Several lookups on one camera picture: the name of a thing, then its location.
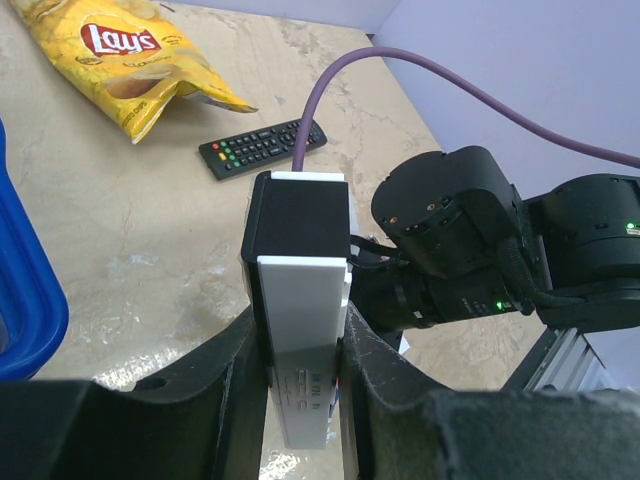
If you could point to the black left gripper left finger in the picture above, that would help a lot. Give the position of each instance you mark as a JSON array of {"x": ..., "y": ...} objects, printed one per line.
[{"x": 201, "y": 417}]

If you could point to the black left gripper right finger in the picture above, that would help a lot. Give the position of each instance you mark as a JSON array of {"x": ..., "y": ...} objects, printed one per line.
[{"x": 398, "y": 423}]

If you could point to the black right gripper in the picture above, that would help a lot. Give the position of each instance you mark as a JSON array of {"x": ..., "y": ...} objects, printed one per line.
[{"x": 392, "y": 294}]

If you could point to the white remote control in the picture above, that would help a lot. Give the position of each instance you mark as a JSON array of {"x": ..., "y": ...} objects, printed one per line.
[{"x": 295, "y": 252}]

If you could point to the white remote battery cover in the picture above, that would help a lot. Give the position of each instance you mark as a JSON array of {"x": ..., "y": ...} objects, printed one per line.
[{"x": 403, "y": 345}]

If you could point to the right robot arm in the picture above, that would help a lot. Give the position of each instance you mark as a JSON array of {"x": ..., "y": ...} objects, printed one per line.
[{"x": 463, "y": 244}]

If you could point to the black TV remote control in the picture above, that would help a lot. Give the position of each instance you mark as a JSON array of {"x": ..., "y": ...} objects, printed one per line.
[{"x": 242, "y": 153}]

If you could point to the blue plastic shopping basket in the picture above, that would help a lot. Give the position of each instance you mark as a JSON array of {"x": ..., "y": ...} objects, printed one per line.
[{"x": 34, "y": 310}]

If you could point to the yellow Lays chips bag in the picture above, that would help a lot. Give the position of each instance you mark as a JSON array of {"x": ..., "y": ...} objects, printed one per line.
[{"x": 126, "y": 59}]

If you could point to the aluminium frame rail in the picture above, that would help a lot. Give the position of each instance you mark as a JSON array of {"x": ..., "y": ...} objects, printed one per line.
[{"x": 563, "y": 361}]

